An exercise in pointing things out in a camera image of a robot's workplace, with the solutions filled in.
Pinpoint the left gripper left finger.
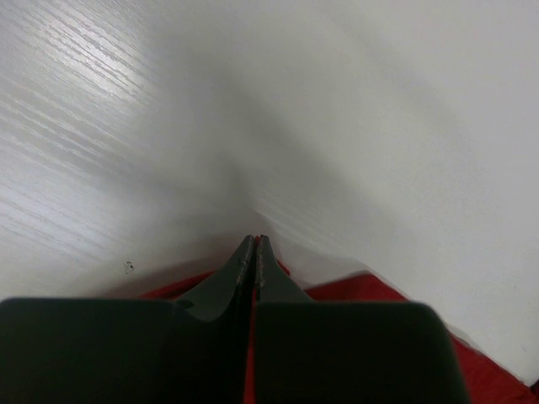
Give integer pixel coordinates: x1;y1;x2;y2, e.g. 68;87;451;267
1;236;254;403

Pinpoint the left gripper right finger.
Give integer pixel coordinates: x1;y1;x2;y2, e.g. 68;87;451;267
254;237;469;403

